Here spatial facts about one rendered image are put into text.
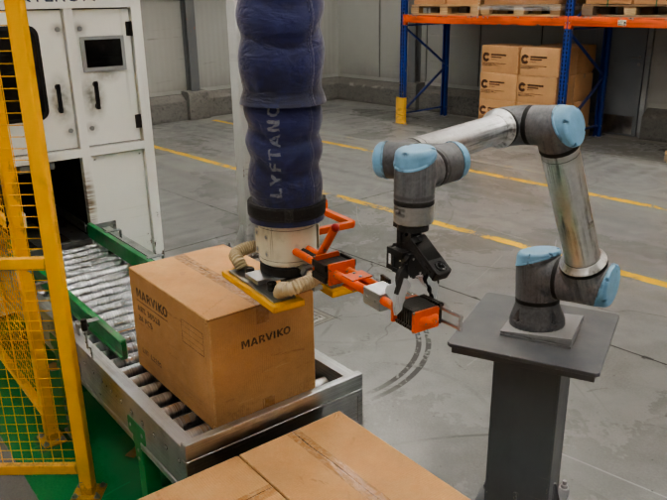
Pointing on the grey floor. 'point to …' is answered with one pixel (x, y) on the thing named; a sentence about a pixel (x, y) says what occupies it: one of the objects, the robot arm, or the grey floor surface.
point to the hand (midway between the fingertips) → (416, 309)
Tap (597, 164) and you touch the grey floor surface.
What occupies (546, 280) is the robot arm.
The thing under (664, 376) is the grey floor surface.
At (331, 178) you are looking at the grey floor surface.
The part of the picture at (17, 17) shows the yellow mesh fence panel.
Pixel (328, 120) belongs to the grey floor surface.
